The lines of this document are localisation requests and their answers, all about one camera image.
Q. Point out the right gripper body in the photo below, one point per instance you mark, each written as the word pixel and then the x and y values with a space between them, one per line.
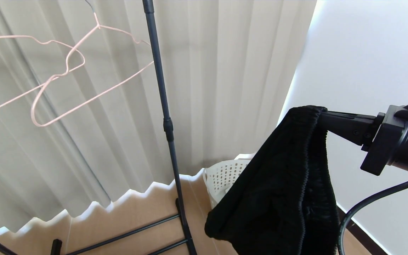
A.
pixel 384 145

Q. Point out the black garment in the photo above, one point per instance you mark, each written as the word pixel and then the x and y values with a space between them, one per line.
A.
pixel 278 198

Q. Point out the pink clothes hanger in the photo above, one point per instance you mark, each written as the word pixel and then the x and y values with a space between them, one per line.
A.
pixel 33 117
pixel 83 61

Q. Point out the white laundry basket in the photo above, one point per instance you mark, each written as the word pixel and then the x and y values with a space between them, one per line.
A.
pixel 225 163

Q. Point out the black clothes rack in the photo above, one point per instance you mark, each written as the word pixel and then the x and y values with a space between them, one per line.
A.
pixel 168 129

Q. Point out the beige curtain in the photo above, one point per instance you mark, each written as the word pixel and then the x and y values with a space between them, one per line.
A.
pixel 225 71

